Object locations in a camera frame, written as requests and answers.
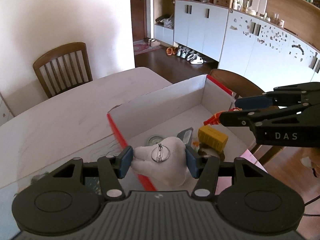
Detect red orange toy figure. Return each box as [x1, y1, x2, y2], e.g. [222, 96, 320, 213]
[203, 107, 242, 126]

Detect yellow small box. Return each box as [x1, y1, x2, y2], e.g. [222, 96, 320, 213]
[197, 125, 228, 152]

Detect dark foil packet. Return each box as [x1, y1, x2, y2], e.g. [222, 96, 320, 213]
[177, 127, 194, 146]

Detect white tooth plush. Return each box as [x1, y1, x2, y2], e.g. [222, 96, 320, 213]
[131, 137, 187, 187]

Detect operator hand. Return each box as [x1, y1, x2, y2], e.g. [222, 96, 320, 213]
[300, 148, 320, 178]

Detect red shoe box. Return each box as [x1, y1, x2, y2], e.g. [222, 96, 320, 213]
[107, 75, 266, 192]

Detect printed table mat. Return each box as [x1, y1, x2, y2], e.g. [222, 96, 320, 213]
[1, 136, 129, 239]

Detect white sneakers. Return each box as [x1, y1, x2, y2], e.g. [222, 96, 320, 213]
[176, 46, 204, 65]

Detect orange slippers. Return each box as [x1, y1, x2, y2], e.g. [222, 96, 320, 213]
[166, 47, 179, 56]

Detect door rug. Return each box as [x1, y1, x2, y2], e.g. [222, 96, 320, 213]
[133, 40, 161, 55]

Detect wooden slat chair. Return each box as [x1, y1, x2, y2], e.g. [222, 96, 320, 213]
[33, 42, 93, 98]

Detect brown entrance door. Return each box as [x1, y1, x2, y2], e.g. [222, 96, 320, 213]
[130, 0, 152, 42]

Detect white wall cabinet unit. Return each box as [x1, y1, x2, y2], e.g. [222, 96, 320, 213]
[154, 0, 319, 91]

